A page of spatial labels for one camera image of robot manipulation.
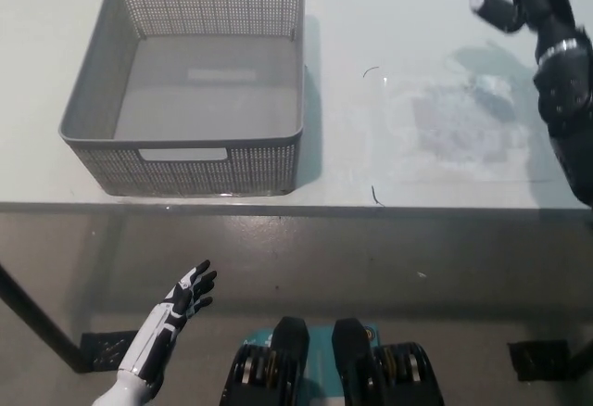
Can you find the black robot legs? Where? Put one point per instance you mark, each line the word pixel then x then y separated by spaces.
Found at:
pixel 352 359

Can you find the clear tape patch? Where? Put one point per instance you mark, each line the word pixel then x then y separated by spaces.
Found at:
pixel 463 132

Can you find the black metal table leg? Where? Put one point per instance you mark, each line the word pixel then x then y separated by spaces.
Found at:
pixel 41 318

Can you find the grey perforated plastic basket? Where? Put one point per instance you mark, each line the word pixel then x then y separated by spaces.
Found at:
pixel 190 165

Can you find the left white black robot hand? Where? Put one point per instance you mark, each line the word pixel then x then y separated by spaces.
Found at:
pixel 162 327

